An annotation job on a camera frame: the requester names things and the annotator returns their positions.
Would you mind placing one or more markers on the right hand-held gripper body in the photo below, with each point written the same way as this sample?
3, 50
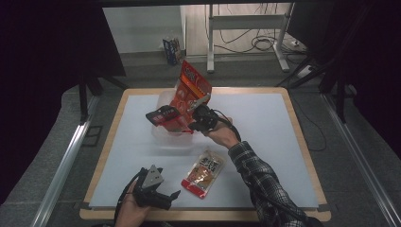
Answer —
205, 118

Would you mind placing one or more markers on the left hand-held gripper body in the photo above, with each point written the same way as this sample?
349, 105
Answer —
148, 189

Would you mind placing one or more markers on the clear plastic container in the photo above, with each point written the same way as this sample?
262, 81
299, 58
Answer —
167, 138

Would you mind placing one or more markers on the small red black snack packet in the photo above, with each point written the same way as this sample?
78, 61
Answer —
162, 115

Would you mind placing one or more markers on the large red snack bag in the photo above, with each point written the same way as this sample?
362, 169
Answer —
189, 85

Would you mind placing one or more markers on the person's right hand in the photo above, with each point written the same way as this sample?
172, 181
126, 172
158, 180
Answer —
225, 134

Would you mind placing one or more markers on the person's left hand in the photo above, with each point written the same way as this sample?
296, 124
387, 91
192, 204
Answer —
130, 211

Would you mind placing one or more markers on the spouted pouch with red base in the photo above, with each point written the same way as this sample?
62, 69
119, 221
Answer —
203, 175

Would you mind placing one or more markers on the white table mat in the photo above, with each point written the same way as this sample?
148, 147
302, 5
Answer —
271, 142

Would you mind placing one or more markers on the blue carton box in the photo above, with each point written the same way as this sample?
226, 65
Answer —
171, 50

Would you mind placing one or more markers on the white power strip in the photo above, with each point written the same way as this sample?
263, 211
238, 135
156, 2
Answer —
304, 71

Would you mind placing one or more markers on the black tripod stand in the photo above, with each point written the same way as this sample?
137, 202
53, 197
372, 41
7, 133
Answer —
339, 94
83, 97

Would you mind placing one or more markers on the aluminium rail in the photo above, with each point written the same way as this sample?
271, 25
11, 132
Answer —
63, 167
356, 148

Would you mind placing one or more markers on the white metal desk frame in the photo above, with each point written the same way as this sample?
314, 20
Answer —
246, 22

